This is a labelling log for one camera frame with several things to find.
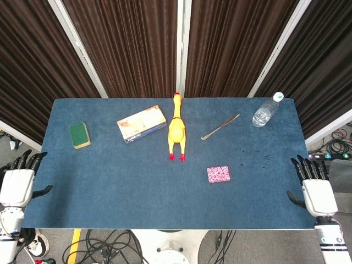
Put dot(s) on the printed cardboard box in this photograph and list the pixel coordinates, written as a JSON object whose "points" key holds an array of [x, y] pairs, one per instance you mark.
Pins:
{"points": [[141, 123]]}

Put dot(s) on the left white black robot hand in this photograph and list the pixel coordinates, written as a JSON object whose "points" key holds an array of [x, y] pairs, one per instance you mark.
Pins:
{"points": [[15, 187]]}

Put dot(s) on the pink patterned packet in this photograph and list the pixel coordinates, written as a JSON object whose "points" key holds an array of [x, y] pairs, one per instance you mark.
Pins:
{"points": [[218, 174]]}

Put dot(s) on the blue table cloth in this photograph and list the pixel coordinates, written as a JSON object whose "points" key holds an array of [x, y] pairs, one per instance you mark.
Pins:
{"points": [[137, 187]]}

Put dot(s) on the yellow floor tape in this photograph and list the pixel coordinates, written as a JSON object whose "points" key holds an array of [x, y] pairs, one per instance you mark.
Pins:
{"points": [[74, 246]]}

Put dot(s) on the clear plastic water bottle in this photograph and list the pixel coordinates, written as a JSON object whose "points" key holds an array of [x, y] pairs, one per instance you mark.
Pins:
{"points": [[264, 114]]}

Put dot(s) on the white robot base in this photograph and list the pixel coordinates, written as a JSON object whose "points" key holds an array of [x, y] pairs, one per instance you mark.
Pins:
{"points": [[170, 247]]}

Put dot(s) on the white partition frame post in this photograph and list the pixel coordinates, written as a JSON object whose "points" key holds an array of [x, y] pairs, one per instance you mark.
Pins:
{"points": [[277, 49], [79, 52], [183, 46]]}

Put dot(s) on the green yellow scrub sponge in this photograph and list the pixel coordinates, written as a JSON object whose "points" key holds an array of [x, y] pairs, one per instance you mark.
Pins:
{"points": [[79, 134]]}

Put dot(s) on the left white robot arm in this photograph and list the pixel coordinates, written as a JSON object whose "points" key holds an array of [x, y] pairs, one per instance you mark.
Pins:
{"points": [[8, 233]]}

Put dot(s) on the metal table knife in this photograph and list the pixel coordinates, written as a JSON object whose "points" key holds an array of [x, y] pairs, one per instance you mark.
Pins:
{"points": [[220, 127]]}

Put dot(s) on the brown curtain panel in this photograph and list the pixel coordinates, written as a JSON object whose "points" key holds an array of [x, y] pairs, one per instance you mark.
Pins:
{"points": [[321, 68], [129, 46], [33, 68], [233, 46]]}

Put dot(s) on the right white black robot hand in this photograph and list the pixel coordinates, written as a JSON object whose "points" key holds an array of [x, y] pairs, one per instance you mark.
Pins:
{"points": [[319, 196]]}

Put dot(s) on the white black sneaker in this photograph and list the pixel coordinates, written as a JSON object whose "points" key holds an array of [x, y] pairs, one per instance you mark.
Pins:
{"points": [[38, 244]]}

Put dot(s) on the white partition frame rail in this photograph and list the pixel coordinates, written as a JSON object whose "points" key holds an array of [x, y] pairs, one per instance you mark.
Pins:
{"points": [[19, 135], [330, 127]]}

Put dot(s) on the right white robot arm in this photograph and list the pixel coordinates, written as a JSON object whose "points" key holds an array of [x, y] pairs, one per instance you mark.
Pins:
{"points": [[331, 239]]}

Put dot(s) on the yellow rubber chicken toy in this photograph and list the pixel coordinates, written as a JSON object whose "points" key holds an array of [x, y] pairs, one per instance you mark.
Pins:
{"points": [[176, 132]]}

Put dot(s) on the black power strip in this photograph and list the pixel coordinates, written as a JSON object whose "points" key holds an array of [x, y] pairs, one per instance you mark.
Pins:
{"points": [[330, 156]]}

